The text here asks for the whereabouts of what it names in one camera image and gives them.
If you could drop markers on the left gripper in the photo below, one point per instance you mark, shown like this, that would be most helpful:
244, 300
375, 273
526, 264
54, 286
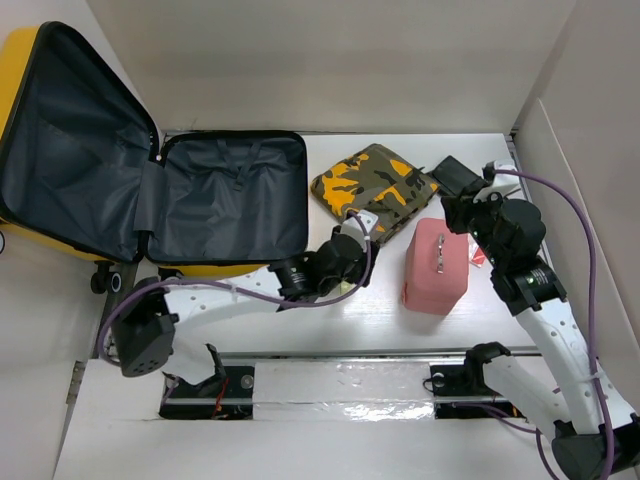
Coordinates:
360, 267

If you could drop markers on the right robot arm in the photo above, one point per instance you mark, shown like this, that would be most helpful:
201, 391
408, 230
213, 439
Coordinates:
592, 430

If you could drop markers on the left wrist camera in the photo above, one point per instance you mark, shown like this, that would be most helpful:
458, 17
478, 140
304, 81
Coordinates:
360, 226

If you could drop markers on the camouflage folded cloth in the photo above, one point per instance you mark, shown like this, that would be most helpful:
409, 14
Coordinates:
380, 181

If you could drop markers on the pink case with metal handle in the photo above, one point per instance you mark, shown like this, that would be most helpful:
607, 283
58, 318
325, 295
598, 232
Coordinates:
436, 271

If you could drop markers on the black pouch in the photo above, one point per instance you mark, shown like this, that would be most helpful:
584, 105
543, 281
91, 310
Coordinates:
453, 178

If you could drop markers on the clear packet with red print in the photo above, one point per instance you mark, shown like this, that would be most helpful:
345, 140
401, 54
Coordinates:
477, 257

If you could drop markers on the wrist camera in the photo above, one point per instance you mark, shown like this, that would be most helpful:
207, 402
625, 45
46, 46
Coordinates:
500, 179
360, 226

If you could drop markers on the metal base rail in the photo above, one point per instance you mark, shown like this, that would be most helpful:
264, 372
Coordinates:
333, 390

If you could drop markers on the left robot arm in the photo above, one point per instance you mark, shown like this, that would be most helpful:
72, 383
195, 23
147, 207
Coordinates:
166, 325

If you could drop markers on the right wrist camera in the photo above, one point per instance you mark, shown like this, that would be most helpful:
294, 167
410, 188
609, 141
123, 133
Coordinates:
500, 179

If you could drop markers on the yellow hard-shell suitcase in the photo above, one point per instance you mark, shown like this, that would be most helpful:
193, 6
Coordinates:
85, 170

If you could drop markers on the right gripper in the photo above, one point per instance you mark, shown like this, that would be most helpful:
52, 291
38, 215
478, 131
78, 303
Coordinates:
458, 207

